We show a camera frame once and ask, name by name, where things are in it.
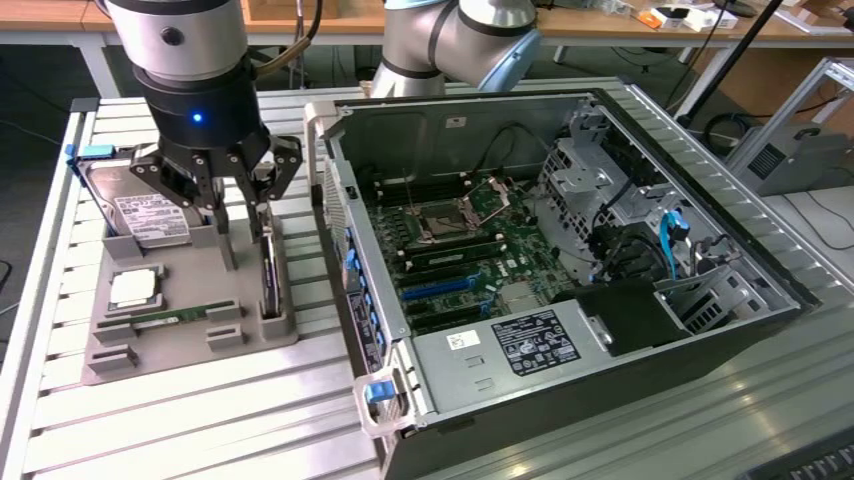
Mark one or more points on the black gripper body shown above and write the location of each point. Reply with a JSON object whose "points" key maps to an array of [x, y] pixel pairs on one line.
{"points": [[201, 110]]}

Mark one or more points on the aluminium profile frame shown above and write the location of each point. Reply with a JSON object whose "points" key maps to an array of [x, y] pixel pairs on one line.
{"points": [[800, 97]]}

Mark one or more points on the silver chipset heatsink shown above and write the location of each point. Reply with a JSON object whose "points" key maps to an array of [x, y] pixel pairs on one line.
{"points": [[521, 296]]}

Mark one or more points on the installed RAM stick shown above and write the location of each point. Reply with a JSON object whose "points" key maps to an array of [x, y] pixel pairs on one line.
{"points": [[441, 258]]}

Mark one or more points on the grey parts rack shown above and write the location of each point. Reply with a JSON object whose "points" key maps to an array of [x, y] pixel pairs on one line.
{"points": [[194, 280]]}

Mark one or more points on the metal socket cover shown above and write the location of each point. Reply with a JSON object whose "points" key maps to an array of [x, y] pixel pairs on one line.
{"points": [[493, 199]]}

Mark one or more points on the orange and white box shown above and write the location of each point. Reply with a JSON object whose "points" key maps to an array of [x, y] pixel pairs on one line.
{"points": [[650, 19]]}

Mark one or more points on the grey computer tower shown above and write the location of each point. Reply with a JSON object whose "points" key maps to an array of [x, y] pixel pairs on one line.
{"points": [[801, 160]]}

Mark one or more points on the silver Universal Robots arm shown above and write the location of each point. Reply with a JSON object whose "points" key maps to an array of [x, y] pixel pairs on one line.
{"points": [[180, 40]]}

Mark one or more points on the silver CPU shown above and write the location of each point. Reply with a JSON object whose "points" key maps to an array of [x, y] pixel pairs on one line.
{"points": [[134, 289]]}

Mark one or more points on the green RAM stick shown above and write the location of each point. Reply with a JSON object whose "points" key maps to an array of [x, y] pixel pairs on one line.
{"points": [[167, 316]]}

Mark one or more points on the grey power supply unit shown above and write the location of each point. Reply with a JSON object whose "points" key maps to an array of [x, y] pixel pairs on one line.
{"points": [[467, 370]]}

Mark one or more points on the hard disk in blue caddy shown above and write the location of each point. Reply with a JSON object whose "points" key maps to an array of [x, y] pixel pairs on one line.
{"points": [[147, 222]]}

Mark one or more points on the black tripod pole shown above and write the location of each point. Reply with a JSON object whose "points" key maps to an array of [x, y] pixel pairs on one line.
{"points": [[733, 55]]}

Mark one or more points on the black keyboard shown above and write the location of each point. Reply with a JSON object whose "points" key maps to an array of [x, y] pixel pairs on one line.
{"points": [[821, 467]]}

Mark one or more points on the graphics card with metal bracket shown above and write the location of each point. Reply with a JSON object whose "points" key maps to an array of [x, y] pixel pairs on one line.
{"points": [[270, 275]]}

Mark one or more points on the long black expansion slot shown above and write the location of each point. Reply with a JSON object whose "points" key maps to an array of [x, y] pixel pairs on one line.
{"points": [[434, 275], [454, 322], [447, 311]]}

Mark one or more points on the silver perforated drive cage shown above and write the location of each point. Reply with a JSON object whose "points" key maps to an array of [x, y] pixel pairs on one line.
{"points": [[574, 175]]}

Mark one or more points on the silver disk bay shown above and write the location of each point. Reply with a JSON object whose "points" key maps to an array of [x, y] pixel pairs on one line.
{"points": [[708, 305]]}

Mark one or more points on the green motherboard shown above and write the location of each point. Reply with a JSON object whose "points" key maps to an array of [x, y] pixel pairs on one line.
{"points": [[523, 250]]}

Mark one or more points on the thin metal locking lever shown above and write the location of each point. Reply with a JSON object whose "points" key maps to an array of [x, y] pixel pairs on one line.
{"points": [[411, 189]]}

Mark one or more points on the blue plastic case latch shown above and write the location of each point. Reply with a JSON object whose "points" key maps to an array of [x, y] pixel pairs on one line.
{"points": [[377, 392]]}

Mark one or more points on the CPU socket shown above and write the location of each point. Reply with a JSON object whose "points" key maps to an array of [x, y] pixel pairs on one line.
{"points": [[441, 224]]}

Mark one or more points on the wooden desk with white frame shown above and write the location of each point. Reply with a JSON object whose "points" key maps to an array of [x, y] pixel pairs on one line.
{"points": [[40, 15]]}

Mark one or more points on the open black PC case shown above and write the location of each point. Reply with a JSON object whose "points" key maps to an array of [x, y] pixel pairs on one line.
{"points": [[601, 400]]}

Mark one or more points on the cluttered wooden desk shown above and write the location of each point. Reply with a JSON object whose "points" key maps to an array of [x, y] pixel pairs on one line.
{"points": [[601, 22]]}

